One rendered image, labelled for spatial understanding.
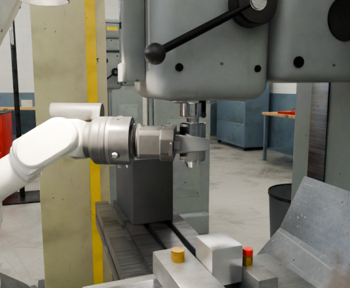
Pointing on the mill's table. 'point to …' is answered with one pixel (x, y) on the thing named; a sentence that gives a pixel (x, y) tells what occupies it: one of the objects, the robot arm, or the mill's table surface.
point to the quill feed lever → (265, 8)
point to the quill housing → (203, 54)
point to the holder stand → (146, 190)
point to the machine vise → (267, 271)
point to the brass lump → (178, 255)
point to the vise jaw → (182, 271)
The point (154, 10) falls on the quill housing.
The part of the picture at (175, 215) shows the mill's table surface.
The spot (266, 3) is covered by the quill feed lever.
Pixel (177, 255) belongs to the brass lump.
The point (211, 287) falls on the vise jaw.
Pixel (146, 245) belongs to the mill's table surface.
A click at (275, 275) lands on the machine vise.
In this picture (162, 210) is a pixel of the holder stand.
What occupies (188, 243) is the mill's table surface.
